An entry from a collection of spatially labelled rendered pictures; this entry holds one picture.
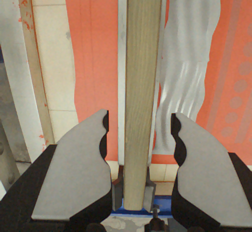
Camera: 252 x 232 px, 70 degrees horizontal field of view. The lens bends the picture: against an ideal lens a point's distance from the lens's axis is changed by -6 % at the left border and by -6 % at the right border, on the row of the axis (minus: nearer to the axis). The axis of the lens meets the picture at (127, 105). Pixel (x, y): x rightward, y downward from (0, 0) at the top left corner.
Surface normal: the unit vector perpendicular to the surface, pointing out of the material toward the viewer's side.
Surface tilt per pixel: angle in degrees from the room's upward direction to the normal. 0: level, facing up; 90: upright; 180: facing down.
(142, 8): 0
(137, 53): 0
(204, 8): 33
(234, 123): 0
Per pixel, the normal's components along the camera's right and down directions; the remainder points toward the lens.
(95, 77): -0.04, 0.46
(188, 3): -0.57, 0.41
